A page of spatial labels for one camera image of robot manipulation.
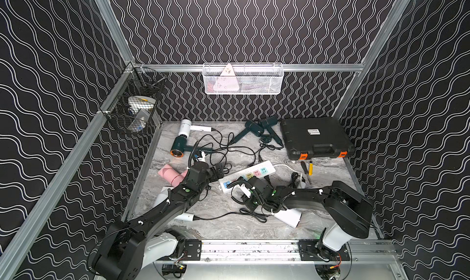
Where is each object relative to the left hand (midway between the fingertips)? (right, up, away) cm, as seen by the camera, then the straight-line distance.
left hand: (214, 164), depth 84 cm
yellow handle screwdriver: (+51, -3, +16) cm, 53 cm away
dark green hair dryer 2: (+29, +22, +29) cm, 46 cm away
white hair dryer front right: (+32, -22, -7) cm, 39 cm away
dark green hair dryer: (+19, +20, +28) cm, 39 cm away
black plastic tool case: (+51, +13, +21) cm, 56 cm away
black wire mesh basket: (-36, +26, -3) cm, 44 cm away
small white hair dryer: (-21, +20, +27) cm, 40 cm away
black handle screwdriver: (+47, -5, +13) cm, 49 cm away
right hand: (+14, -16, +4) cm, 22 cm away
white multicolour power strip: (+24, -4, +11) cm, 27 cm away
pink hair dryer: (-22, -7, +7) cm, 24 cm away
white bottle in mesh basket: (-34, +18, -2) cm, 39 cm away
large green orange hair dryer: (-22, +8, +18) cm, 30 cm away
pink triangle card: (+6, +40, +5) cm, 41 cm away
